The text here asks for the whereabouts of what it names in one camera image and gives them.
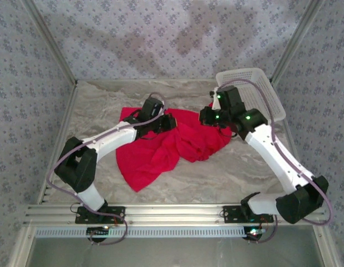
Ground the red t-shirt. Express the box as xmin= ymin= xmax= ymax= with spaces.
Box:
xmin=115 ymin=106 xmax=233 ymax=193

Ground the white perforated plastic basket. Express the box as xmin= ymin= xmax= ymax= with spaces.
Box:
xmin=215 ymin=67 xmax=287 ymax=123

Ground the black controller board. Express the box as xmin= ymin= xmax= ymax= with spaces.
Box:
xmin=243 ymin=226 xmax=267 ymax=242
xmin=86 ymin=226 xmax=111 ymax=242

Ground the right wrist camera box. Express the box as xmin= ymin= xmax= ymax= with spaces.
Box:
xmin=212 ymin=86 xmax=220 ymax=110

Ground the aluminium table side rail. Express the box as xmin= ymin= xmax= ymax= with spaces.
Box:
xmin=37 ymin=82 xmax=78 ymax=204
xmin=272 ymin=82 xmax=312 ymax=179

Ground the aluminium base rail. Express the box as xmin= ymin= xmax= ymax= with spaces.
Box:
xmin=23 ymin=202 xmax=327 ymax=225

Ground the aluminium corner post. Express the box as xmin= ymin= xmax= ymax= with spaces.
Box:
xmin=271 ymin=0 xmax=326 ymax=83
xmin=21 ymin=0 xmax=78 ymax=85

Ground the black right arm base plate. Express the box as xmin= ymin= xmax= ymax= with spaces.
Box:
xmin=222 ymin=205 xmax=274 ymax=224

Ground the white slotted cable duct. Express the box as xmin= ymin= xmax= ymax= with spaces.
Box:
xmin=35 ymin=226 xmax=246 ymax=239

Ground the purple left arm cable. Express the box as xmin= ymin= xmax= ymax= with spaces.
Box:
xmin=46 ymin=92 xmax=166 ymax=247

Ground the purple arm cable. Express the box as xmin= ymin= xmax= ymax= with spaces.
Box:
xmin=46 ymin=92 xmax=166 ymax=247
xmin=218 ymin=78 xmax=335 ymax=245

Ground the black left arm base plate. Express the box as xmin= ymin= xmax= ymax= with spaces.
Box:
xmin=75 ymin=205 xmax=126 ymax=225

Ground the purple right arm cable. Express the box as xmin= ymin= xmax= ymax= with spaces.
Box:
xmin=218 ymin=78 xmax=335 ymax=245

